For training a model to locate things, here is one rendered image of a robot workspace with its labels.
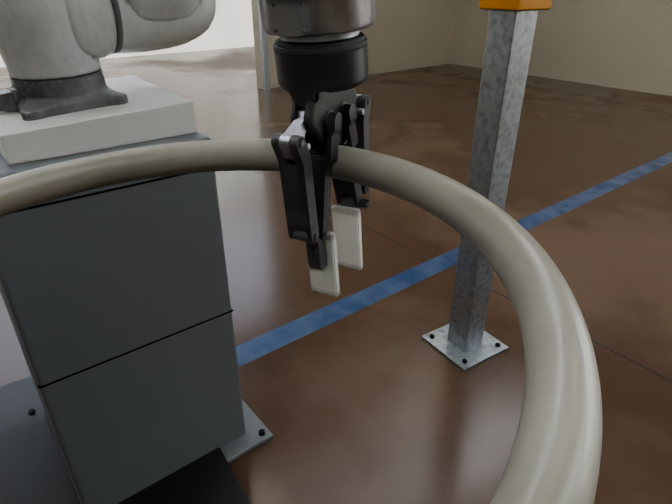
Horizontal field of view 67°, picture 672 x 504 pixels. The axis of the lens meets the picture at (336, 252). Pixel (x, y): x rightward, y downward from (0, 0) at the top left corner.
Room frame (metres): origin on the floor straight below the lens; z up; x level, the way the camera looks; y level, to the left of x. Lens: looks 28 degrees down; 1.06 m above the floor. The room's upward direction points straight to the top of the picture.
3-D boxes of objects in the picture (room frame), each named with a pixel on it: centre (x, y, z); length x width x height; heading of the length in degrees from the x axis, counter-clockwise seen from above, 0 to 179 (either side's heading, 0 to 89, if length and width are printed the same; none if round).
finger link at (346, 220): (0.47, -0.01, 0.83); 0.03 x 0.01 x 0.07; 61
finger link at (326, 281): (0.43, 0.01, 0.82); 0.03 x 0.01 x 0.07; 61
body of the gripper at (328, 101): (0.44, 0.01, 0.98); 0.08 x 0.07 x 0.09; 151
